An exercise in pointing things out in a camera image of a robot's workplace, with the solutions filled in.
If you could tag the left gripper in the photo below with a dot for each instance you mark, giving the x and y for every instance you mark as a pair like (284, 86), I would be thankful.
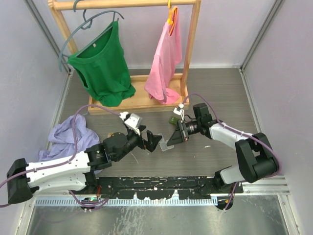
(152, 139)

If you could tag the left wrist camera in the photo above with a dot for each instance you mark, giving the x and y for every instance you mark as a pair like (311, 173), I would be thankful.
(132, 121)

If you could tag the grey-blue plastic hanger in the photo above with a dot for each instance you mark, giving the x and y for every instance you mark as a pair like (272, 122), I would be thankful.
(84, 26)

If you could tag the lavender cloth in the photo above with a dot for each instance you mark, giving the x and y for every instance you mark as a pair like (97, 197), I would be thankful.
(71, 133)

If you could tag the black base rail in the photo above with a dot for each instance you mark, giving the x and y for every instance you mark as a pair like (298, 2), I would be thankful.
(193, 188)

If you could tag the orange-yellow plastic hanger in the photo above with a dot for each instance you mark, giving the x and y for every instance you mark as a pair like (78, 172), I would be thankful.
(172, 17)

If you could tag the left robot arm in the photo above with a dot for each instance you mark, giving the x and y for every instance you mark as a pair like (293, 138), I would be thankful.
(73, 173)

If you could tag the green t-shirt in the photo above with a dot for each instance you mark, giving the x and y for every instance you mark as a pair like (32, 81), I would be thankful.
(103, 70)

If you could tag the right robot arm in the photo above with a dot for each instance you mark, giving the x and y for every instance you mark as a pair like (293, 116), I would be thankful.
(255, 157)

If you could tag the clear pill box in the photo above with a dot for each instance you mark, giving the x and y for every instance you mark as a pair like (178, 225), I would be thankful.
(163, 144)

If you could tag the green pill box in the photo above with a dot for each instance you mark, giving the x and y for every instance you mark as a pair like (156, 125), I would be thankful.
(173, 120)

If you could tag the wooden clothes rack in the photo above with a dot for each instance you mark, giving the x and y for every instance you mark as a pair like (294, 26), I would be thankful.
(140, 102)

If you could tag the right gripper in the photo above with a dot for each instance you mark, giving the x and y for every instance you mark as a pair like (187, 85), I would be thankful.
(179, 135)

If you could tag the pink t-shirt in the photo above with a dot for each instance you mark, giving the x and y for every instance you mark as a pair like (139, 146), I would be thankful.
(167, 56)

